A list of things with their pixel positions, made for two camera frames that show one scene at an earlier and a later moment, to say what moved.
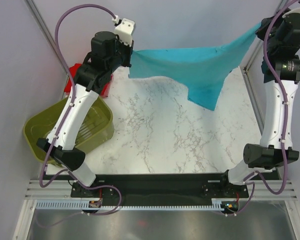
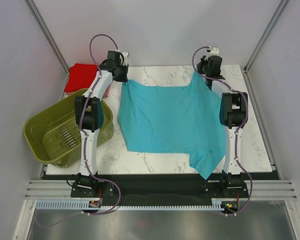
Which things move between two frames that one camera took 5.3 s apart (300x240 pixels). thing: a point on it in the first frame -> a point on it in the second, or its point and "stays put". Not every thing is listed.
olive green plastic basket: (97, 128) stays put
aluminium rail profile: (56, 190) stays put
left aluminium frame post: (45, 30) stays put
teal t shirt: (205, 70) -> (184, 119)
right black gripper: (282, 16) -> (203, 61)
